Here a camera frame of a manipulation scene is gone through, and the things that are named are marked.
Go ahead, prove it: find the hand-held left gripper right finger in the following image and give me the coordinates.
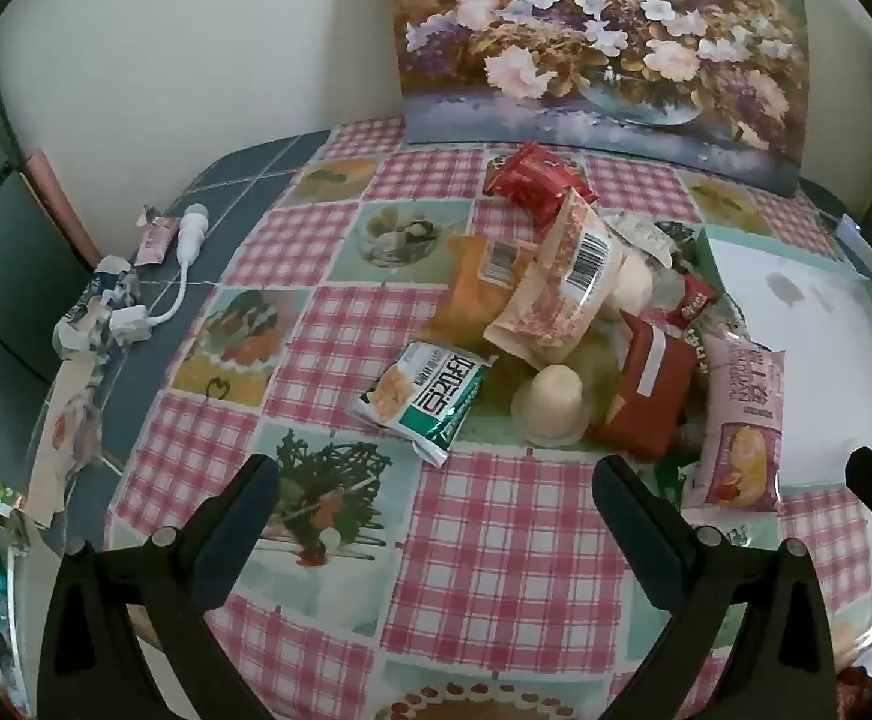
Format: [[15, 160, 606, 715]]
[[593, 455, 836, 720]]

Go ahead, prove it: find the floral painting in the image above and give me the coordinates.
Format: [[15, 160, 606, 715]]
[[383, 0, 812, 200]]

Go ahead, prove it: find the pink snack packet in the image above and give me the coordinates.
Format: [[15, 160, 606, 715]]
[[694, 330, 787, 515]]

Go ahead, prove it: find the white sachet packet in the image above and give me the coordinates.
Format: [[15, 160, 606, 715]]
[[608, 210, 677, 263]]

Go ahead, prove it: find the white cable with plug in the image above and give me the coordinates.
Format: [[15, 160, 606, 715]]
[[109, 204, 212, 346]]

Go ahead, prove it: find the round cream bun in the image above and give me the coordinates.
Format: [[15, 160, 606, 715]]
[[511, 364, 585, 446]]

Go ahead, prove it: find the small red packet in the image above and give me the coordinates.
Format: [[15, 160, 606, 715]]
[[668, 274, 720, 331]]

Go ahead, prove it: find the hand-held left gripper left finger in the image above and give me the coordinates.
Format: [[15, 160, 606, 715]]
[[37, 454, 281, 720]]

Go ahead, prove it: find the beige floral snack packet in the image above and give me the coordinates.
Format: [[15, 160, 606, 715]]
[[484, 187, 624, 372]]

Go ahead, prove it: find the red flower-print snack packet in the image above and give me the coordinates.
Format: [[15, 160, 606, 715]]
[[483, 142, 598, 224]]

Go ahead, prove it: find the crumpled printed paper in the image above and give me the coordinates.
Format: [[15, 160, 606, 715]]
[[53, 255, 142, 370]]

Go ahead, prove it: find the green and white snack packet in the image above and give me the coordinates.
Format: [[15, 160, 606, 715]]
[[352, 341, 497, 466]]

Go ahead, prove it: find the small pink packet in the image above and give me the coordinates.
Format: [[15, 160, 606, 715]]
[[136, 204, 182, 266]]

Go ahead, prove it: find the checkered printed tablecloth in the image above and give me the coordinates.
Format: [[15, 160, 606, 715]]
[[101, 118, 872, 720]]

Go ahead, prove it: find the white device with blue light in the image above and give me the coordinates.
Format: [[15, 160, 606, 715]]
[[837, 214, 872, 278]]

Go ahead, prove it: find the dark green snack packet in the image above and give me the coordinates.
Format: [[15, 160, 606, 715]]
[[655, 456, 701, 509]]

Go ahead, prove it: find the white tray with mint rim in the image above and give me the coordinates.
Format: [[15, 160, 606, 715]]
[[694, 223, 872, 492]]

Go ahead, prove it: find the red-brown snack packet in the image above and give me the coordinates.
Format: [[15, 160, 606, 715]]
[[593, 311, 699, 460]]

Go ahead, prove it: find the orange snack packet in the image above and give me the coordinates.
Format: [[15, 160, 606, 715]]
[[421, 235, 538, 346]]

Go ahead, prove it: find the brown wooden board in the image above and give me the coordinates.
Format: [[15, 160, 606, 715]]
[[22, 150, 101, 269]]

